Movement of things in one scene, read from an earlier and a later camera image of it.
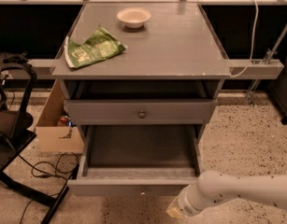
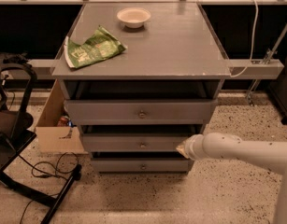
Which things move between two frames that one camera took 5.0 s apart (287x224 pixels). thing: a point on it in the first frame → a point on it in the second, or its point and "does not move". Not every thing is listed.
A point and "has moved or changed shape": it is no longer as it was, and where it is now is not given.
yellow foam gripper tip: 184,205 → 192,147
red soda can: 64,121 does not move
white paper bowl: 134,17 does not move
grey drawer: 136,160 has moved or changed shape
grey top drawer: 132,112 does not move
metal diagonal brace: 266,58 does not move
